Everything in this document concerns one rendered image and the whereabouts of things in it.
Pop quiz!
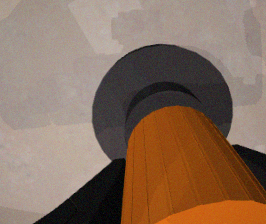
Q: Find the orange cylindrical knob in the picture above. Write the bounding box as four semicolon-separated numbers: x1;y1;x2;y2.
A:
121;105;266;224

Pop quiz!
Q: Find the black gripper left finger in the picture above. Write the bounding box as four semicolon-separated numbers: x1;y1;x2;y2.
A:
33;157;126;224

